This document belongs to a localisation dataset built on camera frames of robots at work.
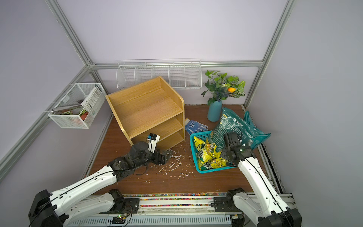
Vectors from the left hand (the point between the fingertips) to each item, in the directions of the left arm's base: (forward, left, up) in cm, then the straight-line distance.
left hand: (166, 152), depth 76 cm
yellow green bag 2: (+3, -26, -6) cm, 27 cm away
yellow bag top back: (-5, -23, -10) cm, 25 cm away
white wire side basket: (+36, +51, +16) cm, 64 cm away
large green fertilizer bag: (+11, -37, +9) cm, 40 cm away
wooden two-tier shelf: (+20, +6, +15) cm, 26 cm away
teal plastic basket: (+14, -24, -10) cm, 30 cm away
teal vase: (+34, -35, -7) cm, 49 cm away
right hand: (-1, -35, -4) cm, 35 cm away
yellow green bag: (+7, -20, -7) cm, 22 cm away
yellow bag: (-5, -29, -8) cm, 31 cm away
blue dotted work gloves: (+27, -18, -15) cm, 36 cm away
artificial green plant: (+29, -34, +19) cm, 49 cm away
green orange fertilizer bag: (+5, -43, +9) cm, 45 cm away
